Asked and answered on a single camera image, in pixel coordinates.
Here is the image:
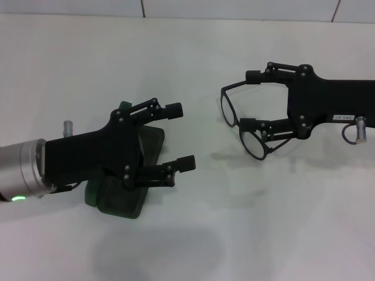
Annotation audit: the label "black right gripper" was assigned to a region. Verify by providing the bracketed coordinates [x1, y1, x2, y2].
[239, 61, 375, 148]

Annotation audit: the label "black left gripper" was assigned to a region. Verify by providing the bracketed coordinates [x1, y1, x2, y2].
[43, 108, 145, 191]

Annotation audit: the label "black glasses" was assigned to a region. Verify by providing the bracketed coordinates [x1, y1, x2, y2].
[220, 81, 291, 162]

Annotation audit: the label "green glasses case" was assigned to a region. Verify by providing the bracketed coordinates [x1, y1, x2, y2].
[84, 100, 167, 220]

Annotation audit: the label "right silver plug black cable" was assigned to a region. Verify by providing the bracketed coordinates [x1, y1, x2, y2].
[342, 115, 368, 146]

